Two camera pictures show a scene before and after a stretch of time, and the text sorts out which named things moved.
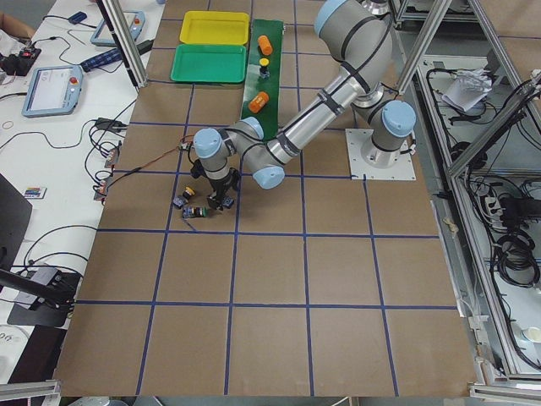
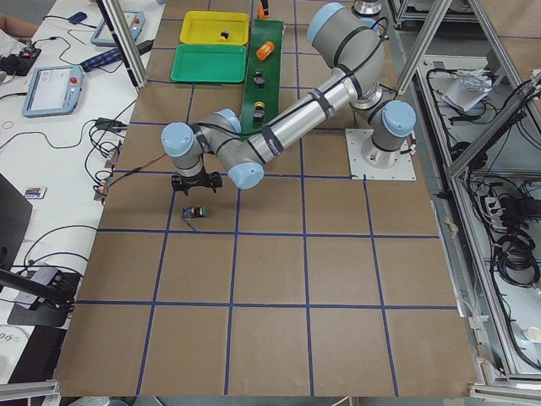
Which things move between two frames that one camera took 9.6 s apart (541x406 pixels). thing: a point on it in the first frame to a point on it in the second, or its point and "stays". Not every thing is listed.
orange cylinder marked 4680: x=259 y=101 to x=265 y=50
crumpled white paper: x=467 y=88 stays
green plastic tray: x=210 y=63 stays
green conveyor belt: x=272 y=85 stays
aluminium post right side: x=124 y=41 stays
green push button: x=189 y=212 stays
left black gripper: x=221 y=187 to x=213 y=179
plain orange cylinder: x=265 y=45 to x=260 y=13
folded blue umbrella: x=114 y=56 stays
